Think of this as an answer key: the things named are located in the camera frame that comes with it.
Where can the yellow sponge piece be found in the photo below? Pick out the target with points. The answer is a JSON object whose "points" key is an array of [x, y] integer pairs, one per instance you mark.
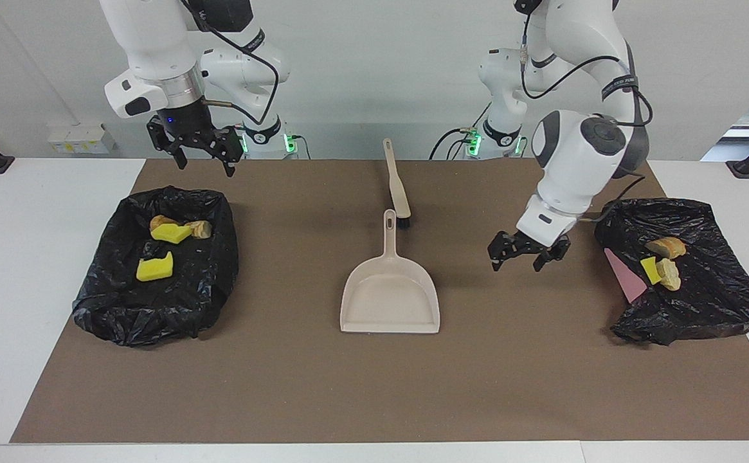
{"points": [[651, 270], [153, 269], [171, 234]]}

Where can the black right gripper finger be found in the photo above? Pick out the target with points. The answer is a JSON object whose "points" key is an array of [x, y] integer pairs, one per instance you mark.
{"points": [[165, 138], [229, 149]]}

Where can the beige plastic dustpan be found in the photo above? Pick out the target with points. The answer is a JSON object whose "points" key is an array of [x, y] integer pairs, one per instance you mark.
{"points": [[390, 296]]}

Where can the black bag lined bin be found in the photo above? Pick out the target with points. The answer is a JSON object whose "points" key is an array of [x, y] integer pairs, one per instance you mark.
{"points": [[155, 308]]}

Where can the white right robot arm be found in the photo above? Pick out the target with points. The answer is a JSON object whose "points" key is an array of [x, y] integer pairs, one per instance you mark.
{"points": [[149, 38]]}

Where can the brown bread roll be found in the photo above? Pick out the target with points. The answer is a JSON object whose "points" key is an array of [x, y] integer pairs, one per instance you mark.
{"points": [[161, 220]]}

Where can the pink plastic bin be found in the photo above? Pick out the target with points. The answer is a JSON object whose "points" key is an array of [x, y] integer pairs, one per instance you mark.
{"points": [[628, 280]]}

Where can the pale bread chunk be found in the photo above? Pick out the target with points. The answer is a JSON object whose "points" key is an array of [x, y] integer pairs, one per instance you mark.
{"points": [[200, 229]]}

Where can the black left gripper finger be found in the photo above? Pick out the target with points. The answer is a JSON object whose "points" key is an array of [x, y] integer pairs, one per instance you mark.
{"points": [[501, 247], [554, 252]]}

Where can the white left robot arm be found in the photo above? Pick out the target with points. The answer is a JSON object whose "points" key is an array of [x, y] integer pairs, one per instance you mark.
{"points": [[580, 154]]}

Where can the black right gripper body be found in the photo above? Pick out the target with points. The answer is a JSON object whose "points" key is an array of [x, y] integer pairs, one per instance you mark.
{"points": [[188, 125]]}

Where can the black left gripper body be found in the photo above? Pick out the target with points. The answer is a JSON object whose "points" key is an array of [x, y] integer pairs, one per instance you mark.
{"points": [[532, 245]]}

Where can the beige hand brush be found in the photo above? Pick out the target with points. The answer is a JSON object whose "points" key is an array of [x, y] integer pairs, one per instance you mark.
{"points": [[397, 180]]}

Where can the white wall socket box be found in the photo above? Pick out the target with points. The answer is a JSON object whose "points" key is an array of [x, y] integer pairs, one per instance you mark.
{"points": [[81, 138]]}

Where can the brown table mat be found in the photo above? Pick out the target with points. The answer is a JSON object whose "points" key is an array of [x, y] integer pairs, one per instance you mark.
{"points": [[374, 399]]}

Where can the tan bread slice chunk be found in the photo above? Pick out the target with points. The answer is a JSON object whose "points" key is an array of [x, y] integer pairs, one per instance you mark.
{"points": [[667, 247], [669, 275]]}

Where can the crumpled black trash bag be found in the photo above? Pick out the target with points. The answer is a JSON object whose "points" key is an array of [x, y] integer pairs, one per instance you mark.
{"points": [[702, 302]]}

